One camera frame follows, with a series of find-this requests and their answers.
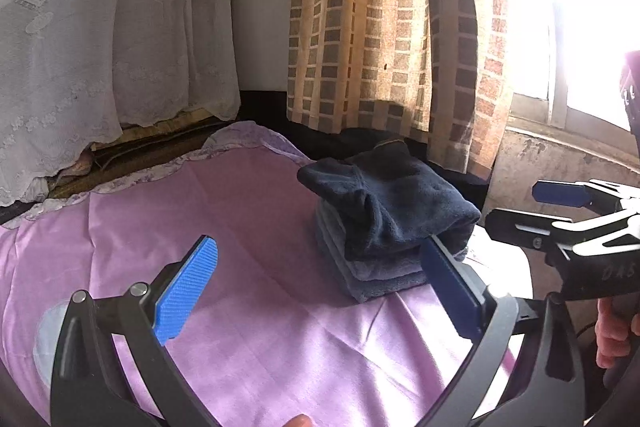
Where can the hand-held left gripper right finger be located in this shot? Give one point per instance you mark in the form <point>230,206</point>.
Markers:
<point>450,292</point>

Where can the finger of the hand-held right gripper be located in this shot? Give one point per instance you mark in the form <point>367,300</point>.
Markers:
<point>560,194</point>
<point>520,227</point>

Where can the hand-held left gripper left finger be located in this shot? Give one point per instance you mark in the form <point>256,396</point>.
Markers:
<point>185,292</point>

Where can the navy knit cardigan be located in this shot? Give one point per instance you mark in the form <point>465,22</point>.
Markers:
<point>395,202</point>

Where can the person's right hand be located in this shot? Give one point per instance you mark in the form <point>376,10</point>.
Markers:
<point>612,337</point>

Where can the person's left hand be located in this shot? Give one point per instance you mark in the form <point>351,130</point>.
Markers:
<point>298,422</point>

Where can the folded grey-blue garment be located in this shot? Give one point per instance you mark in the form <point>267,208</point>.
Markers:
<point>370,277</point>

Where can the window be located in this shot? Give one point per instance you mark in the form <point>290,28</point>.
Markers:
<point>560,107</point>

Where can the lilac bed sheet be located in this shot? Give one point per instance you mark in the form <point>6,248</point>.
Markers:
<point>280,332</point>

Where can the brown bamboo mat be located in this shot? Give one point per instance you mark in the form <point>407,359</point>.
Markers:
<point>150,142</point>

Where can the beige checked curtain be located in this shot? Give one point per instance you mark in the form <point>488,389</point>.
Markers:
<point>380,32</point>

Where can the white lace mosquito net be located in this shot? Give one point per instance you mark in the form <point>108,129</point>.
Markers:
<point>125,32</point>

